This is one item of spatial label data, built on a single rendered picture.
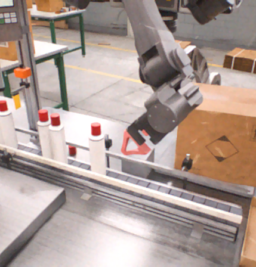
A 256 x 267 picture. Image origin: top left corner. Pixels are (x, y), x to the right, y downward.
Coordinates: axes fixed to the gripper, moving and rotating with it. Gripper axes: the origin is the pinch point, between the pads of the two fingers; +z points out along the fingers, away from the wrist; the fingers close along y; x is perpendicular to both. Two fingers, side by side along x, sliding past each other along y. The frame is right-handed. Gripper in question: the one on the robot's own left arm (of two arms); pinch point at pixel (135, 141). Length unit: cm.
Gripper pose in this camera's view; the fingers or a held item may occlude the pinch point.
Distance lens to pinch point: 72.7
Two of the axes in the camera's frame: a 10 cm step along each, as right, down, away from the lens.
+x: 6.7, 7.4, -0.2
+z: -5.3, 5.0, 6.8
